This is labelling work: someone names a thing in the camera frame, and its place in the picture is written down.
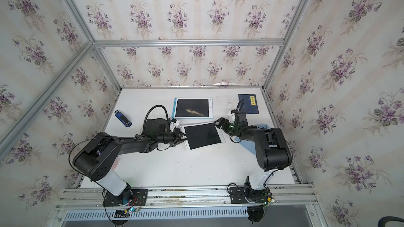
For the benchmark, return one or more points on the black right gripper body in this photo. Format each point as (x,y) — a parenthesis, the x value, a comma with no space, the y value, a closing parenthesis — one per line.
(233,130)

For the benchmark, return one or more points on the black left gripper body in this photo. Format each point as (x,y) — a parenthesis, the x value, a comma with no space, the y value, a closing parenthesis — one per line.
(172,137)

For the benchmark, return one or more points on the white drawing tablet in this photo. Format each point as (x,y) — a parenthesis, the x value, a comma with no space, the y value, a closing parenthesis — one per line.
(203,135)

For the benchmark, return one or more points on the light blue cloth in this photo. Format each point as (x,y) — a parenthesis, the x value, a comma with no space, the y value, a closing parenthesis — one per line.
(250,146)

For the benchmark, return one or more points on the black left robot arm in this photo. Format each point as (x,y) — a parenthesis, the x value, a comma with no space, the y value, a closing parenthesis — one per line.
(96,159)

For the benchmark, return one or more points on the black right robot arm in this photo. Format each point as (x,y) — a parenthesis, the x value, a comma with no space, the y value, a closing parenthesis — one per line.
(272,151)

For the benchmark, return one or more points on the blue framed drawing tablet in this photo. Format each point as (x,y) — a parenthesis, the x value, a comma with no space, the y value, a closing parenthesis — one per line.
(190,108)

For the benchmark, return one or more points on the dark blue book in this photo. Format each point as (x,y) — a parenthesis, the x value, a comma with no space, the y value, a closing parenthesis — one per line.
(250,105)

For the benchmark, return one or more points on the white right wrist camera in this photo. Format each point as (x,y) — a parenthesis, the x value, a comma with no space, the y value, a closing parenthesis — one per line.
(232,116)

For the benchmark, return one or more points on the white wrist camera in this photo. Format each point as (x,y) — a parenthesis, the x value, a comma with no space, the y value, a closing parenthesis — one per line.
(232,116)
(174,123)

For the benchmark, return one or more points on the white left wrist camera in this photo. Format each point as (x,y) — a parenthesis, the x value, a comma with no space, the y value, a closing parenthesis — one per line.
(174,123)

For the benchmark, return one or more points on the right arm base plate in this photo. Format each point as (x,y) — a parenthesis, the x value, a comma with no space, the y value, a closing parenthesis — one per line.
(243,196)

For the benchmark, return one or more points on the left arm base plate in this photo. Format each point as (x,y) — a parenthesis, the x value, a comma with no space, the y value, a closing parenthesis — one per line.
(139,197)

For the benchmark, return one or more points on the white vented cable duct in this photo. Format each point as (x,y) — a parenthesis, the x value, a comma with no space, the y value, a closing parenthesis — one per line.
(156,214)

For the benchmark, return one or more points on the aluminium mounting rail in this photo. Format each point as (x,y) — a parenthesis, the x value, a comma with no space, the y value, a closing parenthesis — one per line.
(187,197)

